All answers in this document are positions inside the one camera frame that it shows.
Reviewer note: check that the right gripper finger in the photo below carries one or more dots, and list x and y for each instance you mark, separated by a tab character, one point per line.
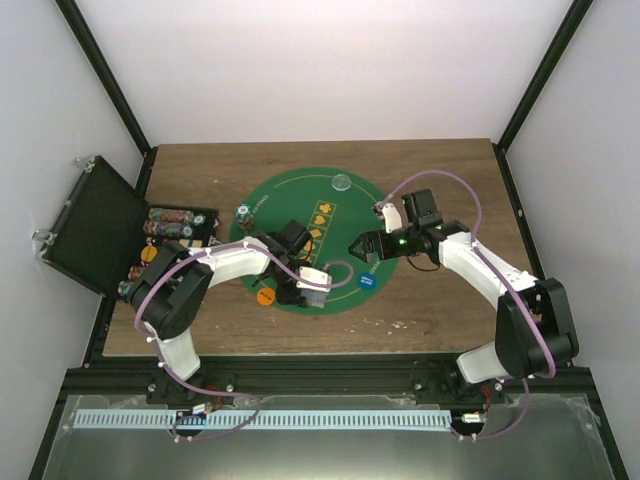
365	256
359	246

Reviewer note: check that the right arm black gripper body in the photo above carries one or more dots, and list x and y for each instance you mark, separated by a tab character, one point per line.
396	250

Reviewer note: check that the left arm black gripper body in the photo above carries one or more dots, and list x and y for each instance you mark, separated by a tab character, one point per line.
284	296

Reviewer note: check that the orange big blind button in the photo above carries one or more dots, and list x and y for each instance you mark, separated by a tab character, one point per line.
266	296

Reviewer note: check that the blue small blind button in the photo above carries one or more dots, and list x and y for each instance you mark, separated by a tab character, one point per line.
367	281

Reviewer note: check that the clear acrylic dealer button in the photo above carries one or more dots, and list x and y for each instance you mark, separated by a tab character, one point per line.
341	182

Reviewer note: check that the poker chip stack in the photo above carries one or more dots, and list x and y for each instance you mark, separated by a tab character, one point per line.
244	217

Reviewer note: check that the deck of grey cards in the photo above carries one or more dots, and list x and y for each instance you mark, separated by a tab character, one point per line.
316	299

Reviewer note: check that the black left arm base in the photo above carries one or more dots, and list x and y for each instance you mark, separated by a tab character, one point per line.
161	389

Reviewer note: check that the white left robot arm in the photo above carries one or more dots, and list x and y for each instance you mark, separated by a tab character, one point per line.
169	292

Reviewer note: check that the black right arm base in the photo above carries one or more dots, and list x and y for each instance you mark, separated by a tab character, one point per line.
442	383

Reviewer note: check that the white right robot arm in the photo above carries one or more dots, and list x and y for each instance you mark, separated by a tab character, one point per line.
535	331

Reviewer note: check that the round green poker mat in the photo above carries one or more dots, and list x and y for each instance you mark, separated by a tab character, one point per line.
334	220

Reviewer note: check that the orange button in case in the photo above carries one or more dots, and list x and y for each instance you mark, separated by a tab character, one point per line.
148	253

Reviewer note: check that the black poker set case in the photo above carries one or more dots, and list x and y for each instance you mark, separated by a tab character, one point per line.
98	235

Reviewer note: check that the light blue slotted rail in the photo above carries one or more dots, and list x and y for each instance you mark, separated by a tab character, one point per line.
410	420

